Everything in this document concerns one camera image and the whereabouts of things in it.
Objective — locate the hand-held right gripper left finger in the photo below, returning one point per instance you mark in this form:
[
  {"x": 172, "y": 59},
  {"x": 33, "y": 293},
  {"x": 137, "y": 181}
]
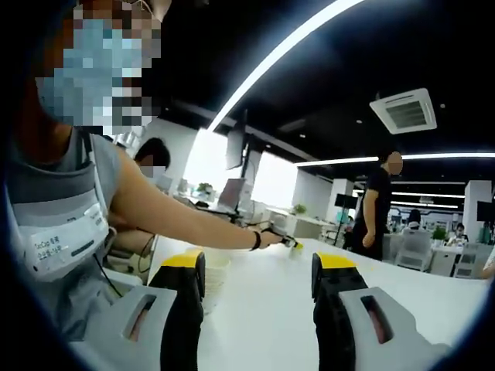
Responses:
[{"x": 181, "y": 309}]

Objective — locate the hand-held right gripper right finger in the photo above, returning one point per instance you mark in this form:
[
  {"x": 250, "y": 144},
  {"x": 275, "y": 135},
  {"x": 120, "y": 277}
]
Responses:
[{"x": 336, "y": 301}]

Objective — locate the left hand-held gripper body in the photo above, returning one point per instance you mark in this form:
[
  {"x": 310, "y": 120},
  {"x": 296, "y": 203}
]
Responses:
[{"x": 277, "y": 231}]

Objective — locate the stack of nested paper cups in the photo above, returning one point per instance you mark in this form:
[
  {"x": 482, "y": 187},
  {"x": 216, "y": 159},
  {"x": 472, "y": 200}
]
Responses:
[{"x": 214, "y": 282}]

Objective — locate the person's left hand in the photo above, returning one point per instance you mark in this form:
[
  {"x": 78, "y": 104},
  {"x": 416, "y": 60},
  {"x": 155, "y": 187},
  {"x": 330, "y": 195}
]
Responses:
[{"x": 268, "y": 240}]

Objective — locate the white office desk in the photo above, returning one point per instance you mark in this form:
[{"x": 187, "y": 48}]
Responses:
[{"x": 301, "y": 226}]

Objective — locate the potted green plant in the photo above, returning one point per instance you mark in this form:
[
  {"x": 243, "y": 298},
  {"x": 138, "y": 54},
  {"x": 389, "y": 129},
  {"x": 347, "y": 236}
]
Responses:
[
  {"x": 299, "y": 208},
  {"x": 204, "y": 188}
]

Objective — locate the black tripod pole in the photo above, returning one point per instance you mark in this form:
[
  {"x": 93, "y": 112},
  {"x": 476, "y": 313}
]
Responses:
[{"x": 247, "y": 178}]

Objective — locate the white table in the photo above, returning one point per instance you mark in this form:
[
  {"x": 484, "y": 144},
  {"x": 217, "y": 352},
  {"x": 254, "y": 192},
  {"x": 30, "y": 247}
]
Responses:
[{"x": 270, "y": 301}]

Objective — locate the black monitor on stand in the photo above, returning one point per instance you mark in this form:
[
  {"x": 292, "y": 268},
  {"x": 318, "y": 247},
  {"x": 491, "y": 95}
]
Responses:
[{"x": 344, "y": 200}]

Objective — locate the white mesh office chair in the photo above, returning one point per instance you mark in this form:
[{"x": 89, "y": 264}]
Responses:
[
  {"x": 414, "y": 249},
  {"x": 470, "y": 261}
]

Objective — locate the large dark hanging display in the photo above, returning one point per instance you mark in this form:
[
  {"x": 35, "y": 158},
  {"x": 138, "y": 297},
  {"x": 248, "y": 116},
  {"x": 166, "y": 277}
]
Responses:
[{"x": 236, "y": 143}]

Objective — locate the person's torso grey shirt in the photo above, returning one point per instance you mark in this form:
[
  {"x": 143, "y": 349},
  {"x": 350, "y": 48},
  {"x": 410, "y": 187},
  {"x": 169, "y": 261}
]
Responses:
[{"x": 58, "y": 270}]

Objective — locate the white chest-worn device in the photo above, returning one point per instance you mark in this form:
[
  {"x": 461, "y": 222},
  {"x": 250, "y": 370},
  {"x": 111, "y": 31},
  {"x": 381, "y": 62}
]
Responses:
[{"x": 58, "y": 239}]

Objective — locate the curved ceiling light strip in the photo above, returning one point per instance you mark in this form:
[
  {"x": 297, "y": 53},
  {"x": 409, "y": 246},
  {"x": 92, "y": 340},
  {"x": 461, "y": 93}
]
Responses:
[{"x": 425, "y": 156}]

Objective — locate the ceiling air conditioner unit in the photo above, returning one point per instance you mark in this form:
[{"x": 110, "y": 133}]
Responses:
[{"x": 404, "y": 110}]

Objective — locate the long ceiling light strip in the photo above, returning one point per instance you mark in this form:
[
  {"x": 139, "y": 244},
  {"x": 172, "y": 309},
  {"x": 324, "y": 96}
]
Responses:
[{"x": 278, "y": 54}]

